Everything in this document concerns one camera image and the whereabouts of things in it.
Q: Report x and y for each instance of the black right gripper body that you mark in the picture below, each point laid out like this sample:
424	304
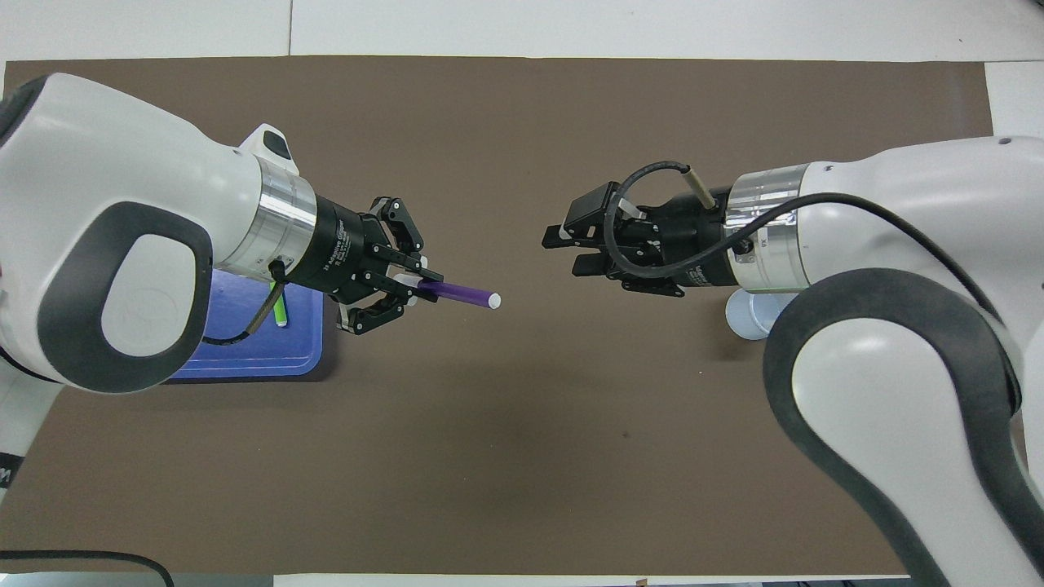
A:
693	244

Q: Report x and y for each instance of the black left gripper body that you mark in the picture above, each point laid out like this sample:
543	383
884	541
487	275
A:
338	249

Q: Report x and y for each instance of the purple pen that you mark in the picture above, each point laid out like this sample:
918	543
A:
465	293

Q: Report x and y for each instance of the green pen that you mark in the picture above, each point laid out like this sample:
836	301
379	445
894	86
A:
281	315

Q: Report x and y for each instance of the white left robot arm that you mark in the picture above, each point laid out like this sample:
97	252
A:
122	204

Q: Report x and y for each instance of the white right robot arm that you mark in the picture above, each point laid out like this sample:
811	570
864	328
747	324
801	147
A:
897	367

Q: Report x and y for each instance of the translucent plastic cup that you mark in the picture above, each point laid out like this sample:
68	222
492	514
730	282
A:
746	319

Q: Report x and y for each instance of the blue plastic tray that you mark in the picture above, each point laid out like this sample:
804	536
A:
269	355

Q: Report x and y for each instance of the brown table mat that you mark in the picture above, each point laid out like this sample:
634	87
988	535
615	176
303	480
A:
522	448

